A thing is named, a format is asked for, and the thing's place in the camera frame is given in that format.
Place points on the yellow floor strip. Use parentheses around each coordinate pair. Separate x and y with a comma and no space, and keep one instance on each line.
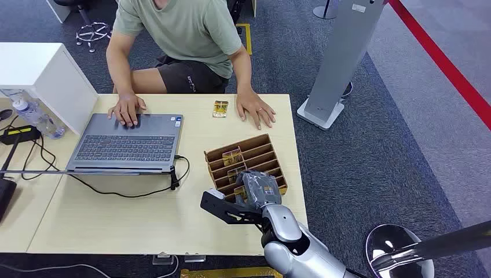
(230,273)

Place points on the person's left forearm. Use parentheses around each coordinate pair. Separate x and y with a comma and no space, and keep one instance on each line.
(243,73)

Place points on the black chair frame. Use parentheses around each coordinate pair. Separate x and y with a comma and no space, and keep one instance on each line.
(236,9)

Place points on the yellow floor tape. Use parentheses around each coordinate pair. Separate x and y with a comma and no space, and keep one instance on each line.
(248,38)

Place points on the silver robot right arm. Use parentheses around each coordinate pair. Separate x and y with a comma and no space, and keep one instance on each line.
(299,253)

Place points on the person's right forearm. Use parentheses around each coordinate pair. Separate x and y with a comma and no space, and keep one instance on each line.
(119,73)

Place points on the person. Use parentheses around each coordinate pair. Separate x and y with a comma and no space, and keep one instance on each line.
(184,34)

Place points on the black adapter with yellow label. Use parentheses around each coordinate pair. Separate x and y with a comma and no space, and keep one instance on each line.
(21,135)

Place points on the grey laptop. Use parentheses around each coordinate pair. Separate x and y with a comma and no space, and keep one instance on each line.
(126,147)

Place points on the office chair with chrome base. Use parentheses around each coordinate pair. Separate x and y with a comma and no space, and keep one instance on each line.
(92,32)

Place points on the gold card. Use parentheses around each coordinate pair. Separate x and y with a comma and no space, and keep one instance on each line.
(232,156)
(236,174)
(240,192)
(220,109)

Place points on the grey stanchion base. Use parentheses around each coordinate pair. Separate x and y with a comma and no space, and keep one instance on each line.
(326,12)

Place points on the clear desk clamp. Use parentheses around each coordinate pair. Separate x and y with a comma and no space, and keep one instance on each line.
(163,259)
(194,258)

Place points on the white furniture block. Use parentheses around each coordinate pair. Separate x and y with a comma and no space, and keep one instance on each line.
(59,9)

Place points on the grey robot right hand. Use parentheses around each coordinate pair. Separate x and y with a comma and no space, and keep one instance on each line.
(261,188)

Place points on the person's right hand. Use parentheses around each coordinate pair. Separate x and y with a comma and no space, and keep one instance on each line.
(126,109)

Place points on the dark round stanchion base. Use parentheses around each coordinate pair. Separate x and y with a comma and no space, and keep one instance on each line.
(347,90)

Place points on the grey kiosk stand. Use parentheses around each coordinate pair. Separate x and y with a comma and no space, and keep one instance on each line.
(337,57)

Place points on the clear plastic water bottle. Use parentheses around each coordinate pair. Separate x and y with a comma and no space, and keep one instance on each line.
(36,117)

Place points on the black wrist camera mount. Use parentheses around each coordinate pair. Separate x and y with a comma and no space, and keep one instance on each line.
(226,211)

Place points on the cardboard card holder box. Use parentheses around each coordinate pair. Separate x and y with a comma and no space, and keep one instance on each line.
(262,153)

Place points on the white cabinet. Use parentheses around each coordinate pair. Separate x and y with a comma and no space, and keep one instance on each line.
(38,69)

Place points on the black round object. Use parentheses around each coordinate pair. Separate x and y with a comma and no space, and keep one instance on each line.
(5,114)

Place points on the red barrier belt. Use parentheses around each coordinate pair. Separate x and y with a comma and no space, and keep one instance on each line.
(441,61)

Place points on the person's left hand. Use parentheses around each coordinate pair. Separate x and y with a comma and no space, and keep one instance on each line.
(253,105)

